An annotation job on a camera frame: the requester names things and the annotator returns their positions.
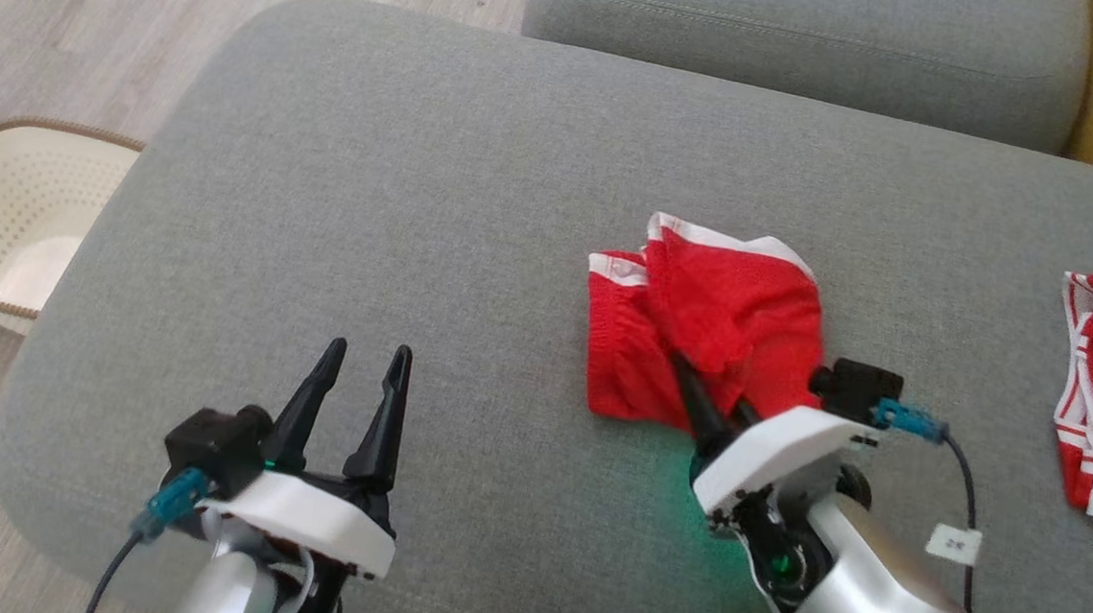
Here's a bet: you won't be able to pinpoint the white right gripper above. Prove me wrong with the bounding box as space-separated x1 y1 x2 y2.
659 352 886 528

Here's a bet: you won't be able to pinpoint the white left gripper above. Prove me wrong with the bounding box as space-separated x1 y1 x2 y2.
192 328 414 581

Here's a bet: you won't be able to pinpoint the red shorts with white trim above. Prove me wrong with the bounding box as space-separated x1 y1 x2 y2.
577 207 837 440

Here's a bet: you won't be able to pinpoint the grey fabric sofa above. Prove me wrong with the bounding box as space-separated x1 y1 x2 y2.
0 0 1093 613

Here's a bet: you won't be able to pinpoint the cream perforated laundry basket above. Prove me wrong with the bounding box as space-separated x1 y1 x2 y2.
0 114 148 343

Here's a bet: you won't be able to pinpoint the right camera cable blue plug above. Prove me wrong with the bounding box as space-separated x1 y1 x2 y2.
857 396 994 613

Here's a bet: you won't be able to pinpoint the camera cable blue plug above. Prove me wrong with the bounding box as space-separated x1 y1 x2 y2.
83 460 209 613
857 396 994 613

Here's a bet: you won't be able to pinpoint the left camera cable blue plug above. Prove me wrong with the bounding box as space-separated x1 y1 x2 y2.
83 460 209 613

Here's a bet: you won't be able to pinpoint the white right cable tag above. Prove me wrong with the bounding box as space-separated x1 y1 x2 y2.
925 523 985 569

